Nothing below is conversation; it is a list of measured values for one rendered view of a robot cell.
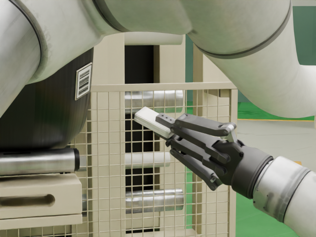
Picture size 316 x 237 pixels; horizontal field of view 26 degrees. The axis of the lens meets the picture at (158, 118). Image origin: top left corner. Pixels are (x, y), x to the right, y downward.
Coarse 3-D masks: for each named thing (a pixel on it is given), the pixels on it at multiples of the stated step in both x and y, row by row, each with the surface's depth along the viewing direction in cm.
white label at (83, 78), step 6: (84, 66) 117; (90, 66) 118; (78, 72) 116; (84, 72) 117; (90, 72) 119; (78, 78) 116; (84, 78) 118; (90, 78) 120; (78, 84) 117; (84, 84) 119; (90, 84) 120; (78, 90) 118; (84, 90) 120; (78, 96) 119
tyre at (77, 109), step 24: (72, 72) 115; (24, 96) 115; (48, 96) 116; (72, 96) 118; (0, 120) 117; (24, 120) 119; (48, 120) 120; (72, 120) 123; (0, 144) 124; (24, 144) 125; (48, 144) 127
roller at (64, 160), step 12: (0, 156) 125; (12, 156) 125; (24, 156) 126; (36, 156) 126; (48, 156) 127; (60, 156) 127; (72, 156) 128; (0, 168) 125; (12, 168) 125; (24, 168) 126; (36, 168) 126; (48, 168) 127; (60, 168) 128; (72, 168) 128
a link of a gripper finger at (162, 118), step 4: (156, 116) 111; (160, 116) 111; (164, 116) 111; (168, 116) 111; (184, 116) 109; (156, 120) 112; (160, 120) 111; (164, 120) 110; (168, 120) 110; (172, 120) 110; (164, 124) 111; (168, 124) 110; (172, 124) 110
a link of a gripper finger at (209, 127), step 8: (176, 120) 108; (184, 120) 107; (192, 120) 107; (200, 120) 107; (208, 120) 107; (192, 128) 107; (200, 128) 106; (208, 128) 105; (216, 128) 105; (224, 128) 103
